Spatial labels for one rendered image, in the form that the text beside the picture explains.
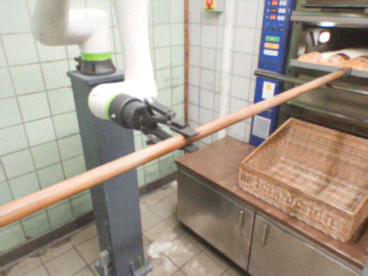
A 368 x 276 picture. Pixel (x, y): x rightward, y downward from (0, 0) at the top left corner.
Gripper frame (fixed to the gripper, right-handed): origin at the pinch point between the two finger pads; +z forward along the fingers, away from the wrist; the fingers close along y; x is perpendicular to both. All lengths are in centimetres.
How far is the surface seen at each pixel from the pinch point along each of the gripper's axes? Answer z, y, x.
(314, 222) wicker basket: 13, 58, -66
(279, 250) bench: 3, 80, -62
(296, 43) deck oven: -33, -7, -117
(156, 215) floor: -94, 120, -62
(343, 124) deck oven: 1, 31, -116
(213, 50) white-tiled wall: -93, 4, -118
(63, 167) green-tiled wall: -123, 69, -12
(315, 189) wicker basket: 2, 60, -94
